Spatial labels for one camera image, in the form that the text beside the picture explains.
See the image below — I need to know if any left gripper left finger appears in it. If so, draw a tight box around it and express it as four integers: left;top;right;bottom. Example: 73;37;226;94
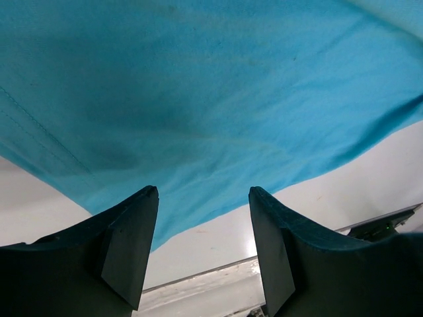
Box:
1;186;159;316

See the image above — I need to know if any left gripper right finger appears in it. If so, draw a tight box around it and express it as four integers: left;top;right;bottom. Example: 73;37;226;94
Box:
249;187;422;316

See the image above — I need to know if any teal t shirt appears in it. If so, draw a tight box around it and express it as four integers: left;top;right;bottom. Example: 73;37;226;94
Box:
1;1;422;248

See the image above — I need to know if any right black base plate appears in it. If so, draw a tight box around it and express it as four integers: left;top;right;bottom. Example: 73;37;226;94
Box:
347;204;422;242

